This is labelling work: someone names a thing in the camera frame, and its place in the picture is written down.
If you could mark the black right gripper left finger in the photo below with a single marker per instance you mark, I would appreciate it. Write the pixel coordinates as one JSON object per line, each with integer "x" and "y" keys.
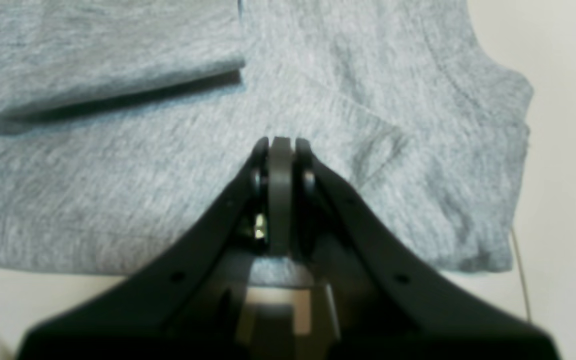
{"x": 187, "y": 303}

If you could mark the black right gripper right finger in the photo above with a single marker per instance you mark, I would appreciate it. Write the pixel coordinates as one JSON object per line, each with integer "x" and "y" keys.
{"x": 384, "y": 302}

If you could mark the grey T-shirt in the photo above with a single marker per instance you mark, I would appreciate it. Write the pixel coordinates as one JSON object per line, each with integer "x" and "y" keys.
{"x": 122, "y": 120}

